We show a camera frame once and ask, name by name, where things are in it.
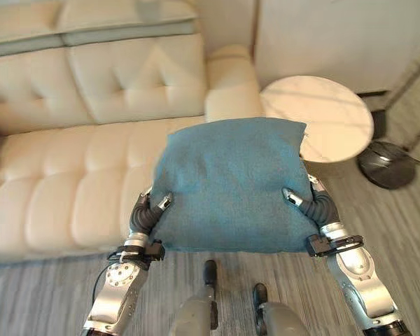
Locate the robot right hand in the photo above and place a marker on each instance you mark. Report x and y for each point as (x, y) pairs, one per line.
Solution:
(316, 210)

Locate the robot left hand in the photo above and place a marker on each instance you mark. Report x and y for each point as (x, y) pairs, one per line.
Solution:
(144, 215)

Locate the teal blue fabric cushion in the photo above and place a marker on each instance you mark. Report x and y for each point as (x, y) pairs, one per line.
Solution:
(227, 182)

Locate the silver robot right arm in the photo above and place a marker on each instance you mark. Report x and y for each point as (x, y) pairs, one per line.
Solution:
(357, 276)

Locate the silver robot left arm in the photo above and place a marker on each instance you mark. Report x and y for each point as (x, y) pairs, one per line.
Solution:
(122, 283)

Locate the cream leather sofa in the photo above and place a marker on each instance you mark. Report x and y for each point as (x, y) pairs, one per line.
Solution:
(91, 147)

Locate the black round floor lamp base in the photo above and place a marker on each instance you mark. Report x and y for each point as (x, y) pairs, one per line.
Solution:
(386, 164)

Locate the round white marble side table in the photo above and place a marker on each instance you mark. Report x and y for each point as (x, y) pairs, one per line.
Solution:
(322, 115)

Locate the silver robot right leg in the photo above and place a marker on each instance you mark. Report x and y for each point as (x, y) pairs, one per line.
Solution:
(273, 315)

